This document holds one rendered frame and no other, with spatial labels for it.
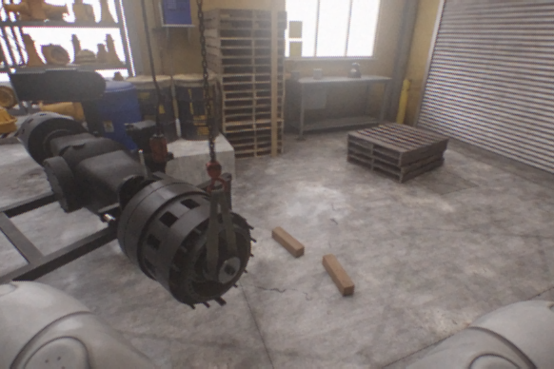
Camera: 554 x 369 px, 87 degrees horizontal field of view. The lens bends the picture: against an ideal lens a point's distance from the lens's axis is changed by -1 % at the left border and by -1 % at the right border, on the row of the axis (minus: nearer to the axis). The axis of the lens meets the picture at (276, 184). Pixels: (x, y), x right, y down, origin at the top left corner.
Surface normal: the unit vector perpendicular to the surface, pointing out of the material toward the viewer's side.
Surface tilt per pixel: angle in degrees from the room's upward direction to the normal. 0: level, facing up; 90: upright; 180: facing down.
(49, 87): 90
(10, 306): 3
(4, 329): 17
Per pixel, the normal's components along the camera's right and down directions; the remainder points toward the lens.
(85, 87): 0.37, 0.43
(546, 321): 0.01, -0.93
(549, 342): 0.07, -0.80
